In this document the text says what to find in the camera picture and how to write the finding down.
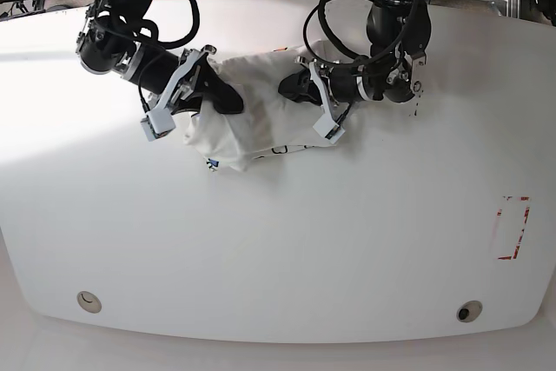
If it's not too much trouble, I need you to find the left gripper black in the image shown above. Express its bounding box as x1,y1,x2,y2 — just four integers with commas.
278,68,369,106

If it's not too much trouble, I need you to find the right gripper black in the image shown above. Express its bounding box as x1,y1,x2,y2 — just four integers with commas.
129,47,244,114

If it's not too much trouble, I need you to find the white printed T-shirt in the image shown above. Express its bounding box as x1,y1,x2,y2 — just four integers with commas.
181,39,355,175

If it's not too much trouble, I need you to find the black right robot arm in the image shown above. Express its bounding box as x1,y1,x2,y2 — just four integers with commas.
76,0,201,98

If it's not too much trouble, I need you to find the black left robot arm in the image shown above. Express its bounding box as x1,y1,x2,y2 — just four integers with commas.
308,0,432,104

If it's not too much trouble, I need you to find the red tape rectangle marking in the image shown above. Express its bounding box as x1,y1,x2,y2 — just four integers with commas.
492,196,532,261

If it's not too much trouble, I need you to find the left table grommet hole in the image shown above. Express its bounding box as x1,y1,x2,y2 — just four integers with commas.
76,291,102,314

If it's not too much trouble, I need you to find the table grommet hole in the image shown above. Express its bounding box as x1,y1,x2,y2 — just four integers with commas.
456,301,483,323
76,291,102,314

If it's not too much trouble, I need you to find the right table grommet hole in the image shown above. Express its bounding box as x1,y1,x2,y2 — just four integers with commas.
456,301,483,323

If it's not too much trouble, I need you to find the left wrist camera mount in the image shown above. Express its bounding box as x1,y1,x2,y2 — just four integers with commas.
295,56,345,145

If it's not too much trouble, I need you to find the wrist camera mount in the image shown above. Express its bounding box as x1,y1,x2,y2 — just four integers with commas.
141,45,216,142
295,56,345,145

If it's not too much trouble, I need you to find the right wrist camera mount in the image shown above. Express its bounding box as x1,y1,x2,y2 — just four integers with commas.
141,45,216,142

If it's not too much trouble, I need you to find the black looping cable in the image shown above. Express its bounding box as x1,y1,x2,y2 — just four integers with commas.
302,0,379,69

